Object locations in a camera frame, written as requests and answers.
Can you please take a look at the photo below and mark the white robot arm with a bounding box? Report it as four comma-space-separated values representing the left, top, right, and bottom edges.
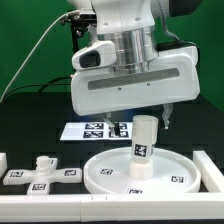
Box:
68, 0, 203, 134

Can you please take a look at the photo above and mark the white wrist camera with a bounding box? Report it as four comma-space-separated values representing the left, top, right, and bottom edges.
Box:
72, 41, 117, 71

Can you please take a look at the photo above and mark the white left fence block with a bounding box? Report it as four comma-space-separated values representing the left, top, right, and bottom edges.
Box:
0, 153, 7, 178

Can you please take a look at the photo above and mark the black base cable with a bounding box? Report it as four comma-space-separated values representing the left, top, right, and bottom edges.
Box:
3, 75, 74, 98

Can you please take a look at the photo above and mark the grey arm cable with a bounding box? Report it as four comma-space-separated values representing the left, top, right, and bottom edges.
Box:
155, 0, 201, 48

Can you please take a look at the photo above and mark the grey camera cable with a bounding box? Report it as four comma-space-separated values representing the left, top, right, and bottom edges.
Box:
0, 10, 80, 104

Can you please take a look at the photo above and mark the white front fence rail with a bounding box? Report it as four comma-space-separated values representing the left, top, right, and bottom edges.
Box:
0, 193, 224, 222

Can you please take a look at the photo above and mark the white marker sheet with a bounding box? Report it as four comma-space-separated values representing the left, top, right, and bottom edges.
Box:
60, 122, 132, 141

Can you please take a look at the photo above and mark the white fence rail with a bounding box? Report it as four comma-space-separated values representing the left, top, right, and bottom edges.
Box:
0, 193, 224, 222
193, 151, 224, 193

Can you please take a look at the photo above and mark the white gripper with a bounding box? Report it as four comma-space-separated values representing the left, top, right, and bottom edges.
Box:
71, 46, 200, 137

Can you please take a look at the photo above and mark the white round table top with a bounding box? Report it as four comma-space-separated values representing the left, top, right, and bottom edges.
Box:
84, 147, 201, 194

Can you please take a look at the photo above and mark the black camera stand pole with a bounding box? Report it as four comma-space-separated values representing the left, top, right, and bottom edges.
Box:
70, 23, 85, 53

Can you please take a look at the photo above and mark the white right fence rail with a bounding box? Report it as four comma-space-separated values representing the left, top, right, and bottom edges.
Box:
193, 151, 224, 193

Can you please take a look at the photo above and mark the white cross table base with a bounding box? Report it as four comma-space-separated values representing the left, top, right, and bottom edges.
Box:
3, 156, 82, 195

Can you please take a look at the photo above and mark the black camera on stand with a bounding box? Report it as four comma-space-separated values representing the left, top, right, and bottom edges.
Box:
61, 9, 97, 23

